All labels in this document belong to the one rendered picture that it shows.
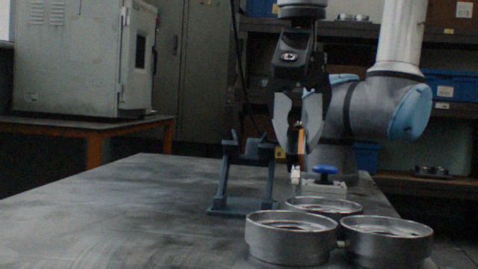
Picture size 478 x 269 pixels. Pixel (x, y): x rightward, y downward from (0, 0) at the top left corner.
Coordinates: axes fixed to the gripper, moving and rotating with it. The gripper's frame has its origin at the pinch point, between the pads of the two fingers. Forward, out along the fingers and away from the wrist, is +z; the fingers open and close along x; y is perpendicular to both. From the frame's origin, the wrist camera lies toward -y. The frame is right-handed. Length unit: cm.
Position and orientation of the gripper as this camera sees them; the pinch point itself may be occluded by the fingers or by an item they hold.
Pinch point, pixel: (297, 145)
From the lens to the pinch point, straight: 88.4
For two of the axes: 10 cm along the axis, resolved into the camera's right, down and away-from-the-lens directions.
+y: 2.1, -1.0, 9.7
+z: -0.1, 9.9, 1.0
